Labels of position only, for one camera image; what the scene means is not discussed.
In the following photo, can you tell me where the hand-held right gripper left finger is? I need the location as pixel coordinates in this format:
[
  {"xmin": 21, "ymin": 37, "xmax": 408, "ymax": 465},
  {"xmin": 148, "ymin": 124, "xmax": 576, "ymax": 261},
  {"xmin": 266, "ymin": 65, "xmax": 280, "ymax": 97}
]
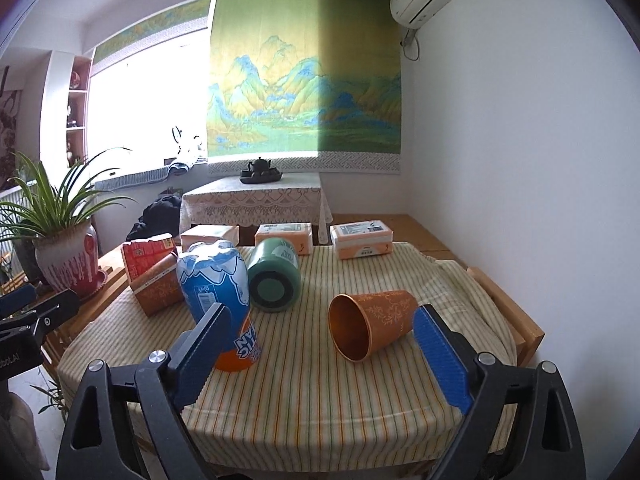
[{"xmin": 56, "ymin": 303, "xmax": 233, "ymax": 480}]

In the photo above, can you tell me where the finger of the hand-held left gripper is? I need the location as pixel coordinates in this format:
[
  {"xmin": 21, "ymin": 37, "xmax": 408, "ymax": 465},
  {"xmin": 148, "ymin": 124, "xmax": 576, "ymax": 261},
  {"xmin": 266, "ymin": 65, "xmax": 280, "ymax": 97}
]
[{"xmin": 0, "ymin": 284, "xmax": 82, "ymax": 348}]

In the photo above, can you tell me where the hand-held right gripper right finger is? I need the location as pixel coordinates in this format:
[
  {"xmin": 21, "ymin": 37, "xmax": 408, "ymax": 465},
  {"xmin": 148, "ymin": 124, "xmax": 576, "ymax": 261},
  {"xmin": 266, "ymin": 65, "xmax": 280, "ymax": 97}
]
[{"xmin": 413, "ymin": 304, "xmax": 587, "ymax": 480}]

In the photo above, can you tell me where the orange patterned cup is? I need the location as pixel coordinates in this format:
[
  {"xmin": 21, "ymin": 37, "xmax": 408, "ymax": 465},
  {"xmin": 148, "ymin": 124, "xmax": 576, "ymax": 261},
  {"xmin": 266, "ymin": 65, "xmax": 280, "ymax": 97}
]
[{"xmin": 327, "ymin": 289, "xmax": 420, "ymax": 362}]

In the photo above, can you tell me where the green cup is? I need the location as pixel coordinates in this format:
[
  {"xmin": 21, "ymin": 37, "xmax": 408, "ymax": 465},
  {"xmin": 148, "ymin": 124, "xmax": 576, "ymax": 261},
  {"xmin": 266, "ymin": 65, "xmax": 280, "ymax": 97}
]
[{"xmin": 247, "ymin": 236, "xmax": 302, "ymax": 313}]

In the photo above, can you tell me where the small green plant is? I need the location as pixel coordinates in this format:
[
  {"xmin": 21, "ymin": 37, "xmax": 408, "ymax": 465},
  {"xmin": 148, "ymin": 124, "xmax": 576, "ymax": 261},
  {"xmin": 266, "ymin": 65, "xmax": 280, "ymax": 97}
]
[{"xmin": 30, "ymin": 375, "xmax": 68, "ymax": 421}]

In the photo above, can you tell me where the potted spider plant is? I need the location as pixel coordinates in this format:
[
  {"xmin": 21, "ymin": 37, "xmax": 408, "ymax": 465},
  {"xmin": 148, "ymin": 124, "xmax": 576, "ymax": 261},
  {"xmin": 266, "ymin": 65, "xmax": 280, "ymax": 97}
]
[{"xmin": 0, "ymin": 147, "xmax": 137, "ymax": 297}]

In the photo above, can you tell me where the dark plant pot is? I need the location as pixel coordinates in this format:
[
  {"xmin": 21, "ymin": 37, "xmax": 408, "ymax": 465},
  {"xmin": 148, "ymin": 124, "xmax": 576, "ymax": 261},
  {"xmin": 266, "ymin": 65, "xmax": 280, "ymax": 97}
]
[{"xmin": 10, "ymin": 234, "xmax": 43, "ymax": 286}]

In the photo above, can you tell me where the brown carton box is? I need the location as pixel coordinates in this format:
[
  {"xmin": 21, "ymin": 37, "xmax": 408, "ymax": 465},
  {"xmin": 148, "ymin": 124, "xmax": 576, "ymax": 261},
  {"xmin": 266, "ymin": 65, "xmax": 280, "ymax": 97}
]
[{"xmin": 133, "ymin": 252, "xmax": 186, "ymax": 317}]

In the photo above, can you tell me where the blue white snack bag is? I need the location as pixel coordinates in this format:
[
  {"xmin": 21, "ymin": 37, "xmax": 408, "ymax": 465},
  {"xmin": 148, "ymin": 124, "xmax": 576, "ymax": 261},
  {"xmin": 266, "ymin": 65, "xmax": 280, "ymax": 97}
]
[{"xmin": 176, "ymin": 241, "xmax": 264, "ymax": 373}]

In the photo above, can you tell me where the red printed box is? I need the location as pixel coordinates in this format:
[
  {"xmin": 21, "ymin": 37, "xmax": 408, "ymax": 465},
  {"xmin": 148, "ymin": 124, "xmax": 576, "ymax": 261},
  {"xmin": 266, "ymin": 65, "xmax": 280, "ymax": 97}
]
[{"xmin": 121, "ymin": 233, "xmax": 178, "ymax": 283}]

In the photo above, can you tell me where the striped tablecloth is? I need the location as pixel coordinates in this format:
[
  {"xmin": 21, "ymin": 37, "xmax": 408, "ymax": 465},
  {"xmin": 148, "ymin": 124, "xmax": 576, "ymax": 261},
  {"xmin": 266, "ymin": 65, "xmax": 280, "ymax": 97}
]
[{"xmin": 56, "ymin": 242, "xmax": 516, "ymax": 473}]

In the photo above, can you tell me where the beige paper box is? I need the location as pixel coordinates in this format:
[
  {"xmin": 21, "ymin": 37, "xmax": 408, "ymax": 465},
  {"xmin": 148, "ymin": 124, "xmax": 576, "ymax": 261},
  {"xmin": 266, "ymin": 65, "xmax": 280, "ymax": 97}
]
[{"xmin": 180, "ymin": 224, "xmax": 240, "ymax": 252}]

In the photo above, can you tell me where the black bag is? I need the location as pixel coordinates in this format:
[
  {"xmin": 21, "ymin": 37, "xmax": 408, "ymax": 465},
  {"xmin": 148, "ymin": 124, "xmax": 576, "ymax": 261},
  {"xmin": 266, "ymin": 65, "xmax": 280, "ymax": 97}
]
[{"xmin": 126, "ymin": 195, "xmax": 183, "ymax": 242}]

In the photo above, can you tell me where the orange and white box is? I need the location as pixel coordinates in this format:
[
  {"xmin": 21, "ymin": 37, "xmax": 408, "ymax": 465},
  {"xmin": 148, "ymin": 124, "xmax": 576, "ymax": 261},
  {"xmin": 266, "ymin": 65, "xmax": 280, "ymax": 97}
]
[
  {"xmin": 255, "ymin": 222, "xmax": 315, "ymax": 256},
  {"xmin": 330, "ymin": 220, "xmax": 394, "ymax": 261}
]

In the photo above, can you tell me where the blue towel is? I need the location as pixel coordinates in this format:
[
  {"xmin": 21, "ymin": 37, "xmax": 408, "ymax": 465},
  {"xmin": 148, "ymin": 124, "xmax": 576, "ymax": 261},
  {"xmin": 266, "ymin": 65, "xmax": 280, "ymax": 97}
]
[{"xmin": 95, "ymin": 157, "xmax": 208, "ymax": 191}]

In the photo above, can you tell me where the white lace tablecloth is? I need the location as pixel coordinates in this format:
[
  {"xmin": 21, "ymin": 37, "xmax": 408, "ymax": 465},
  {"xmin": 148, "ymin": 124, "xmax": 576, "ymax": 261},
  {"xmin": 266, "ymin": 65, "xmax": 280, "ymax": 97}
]
[{"xmin": 179, "ymin": 174, "xmax": 333, "ymax": 233}]

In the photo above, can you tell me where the dark tea tray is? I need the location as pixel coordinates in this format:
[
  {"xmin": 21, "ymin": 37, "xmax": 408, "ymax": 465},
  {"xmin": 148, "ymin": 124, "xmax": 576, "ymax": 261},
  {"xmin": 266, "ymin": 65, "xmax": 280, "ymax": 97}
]
[{"xmin": 240, "ymin": 170, "xmax": 284, "ymax": 184}]

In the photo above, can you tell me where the white desk fan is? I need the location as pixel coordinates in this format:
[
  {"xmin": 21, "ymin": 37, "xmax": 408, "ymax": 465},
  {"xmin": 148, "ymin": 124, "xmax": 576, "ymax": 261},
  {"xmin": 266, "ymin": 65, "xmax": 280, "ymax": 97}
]
[{"xmin": 171, "ymin": 126, "xmax": 205, "ymax": 162}]

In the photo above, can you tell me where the landscape roller blind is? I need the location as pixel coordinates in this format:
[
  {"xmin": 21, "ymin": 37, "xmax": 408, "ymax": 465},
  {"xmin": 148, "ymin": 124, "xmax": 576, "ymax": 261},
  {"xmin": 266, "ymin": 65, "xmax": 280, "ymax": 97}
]
[{"xmin": 92, "ymin": 0, "xmax": 213, "ymax": 73}]

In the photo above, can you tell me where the dark wall scroll painting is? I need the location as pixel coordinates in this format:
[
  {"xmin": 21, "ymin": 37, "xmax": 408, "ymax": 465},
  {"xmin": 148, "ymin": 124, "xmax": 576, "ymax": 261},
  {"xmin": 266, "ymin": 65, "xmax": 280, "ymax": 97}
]
[{"xmin": 0, "ymin": 65, "xmax": 21, "ymax": 186}]

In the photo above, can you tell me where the white wall shelf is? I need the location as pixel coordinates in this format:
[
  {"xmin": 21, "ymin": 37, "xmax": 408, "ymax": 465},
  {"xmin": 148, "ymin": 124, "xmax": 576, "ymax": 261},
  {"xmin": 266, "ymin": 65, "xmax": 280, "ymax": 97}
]
[{"xmin": 40, "ymin": 50, "xmax": 93, "ymax": 171}]

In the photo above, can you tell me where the landscape wall hanging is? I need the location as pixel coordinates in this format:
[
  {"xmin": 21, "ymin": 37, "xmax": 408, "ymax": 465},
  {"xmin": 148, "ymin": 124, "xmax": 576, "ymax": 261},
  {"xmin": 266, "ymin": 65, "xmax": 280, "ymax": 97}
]
[{"xmin": 206, "ymin": 0, "xmax": 403, "ymax": 176}]

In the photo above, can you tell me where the air conditioner cable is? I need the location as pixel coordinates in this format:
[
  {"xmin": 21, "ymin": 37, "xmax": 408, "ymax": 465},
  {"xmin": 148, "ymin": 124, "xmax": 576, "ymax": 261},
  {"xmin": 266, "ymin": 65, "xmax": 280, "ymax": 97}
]
[{"xmin": 401, "ymin": 25, "xmax": 421, "ymax": 61}]

